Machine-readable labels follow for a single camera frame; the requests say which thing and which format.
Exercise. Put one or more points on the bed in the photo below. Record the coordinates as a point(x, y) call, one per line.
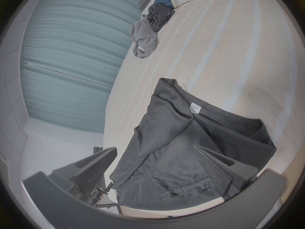
point(226, 56)

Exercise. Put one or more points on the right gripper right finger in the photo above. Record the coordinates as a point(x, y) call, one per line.
point(228, 173)

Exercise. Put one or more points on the grey garment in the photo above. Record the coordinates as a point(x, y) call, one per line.
point(144, 37)

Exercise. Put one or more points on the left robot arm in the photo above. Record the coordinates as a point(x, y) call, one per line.
point(97, 195)

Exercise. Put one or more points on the black sleeveless top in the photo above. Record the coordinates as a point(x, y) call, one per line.
point(171, 151)

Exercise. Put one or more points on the black shiny garment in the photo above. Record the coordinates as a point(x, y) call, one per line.
point(159, 17)

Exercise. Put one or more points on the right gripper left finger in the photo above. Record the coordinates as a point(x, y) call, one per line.
point(93, 173)

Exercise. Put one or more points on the dark blue garment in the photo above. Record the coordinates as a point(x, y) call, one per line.
point(164, 0)

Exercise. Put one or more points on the grey bedside table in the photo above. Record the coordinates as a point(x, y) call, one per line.
point(145, 0)

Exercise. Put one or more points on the blue-green curtain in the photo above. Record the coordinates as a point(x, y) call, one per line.
point(66, 99)
point(83, 27)

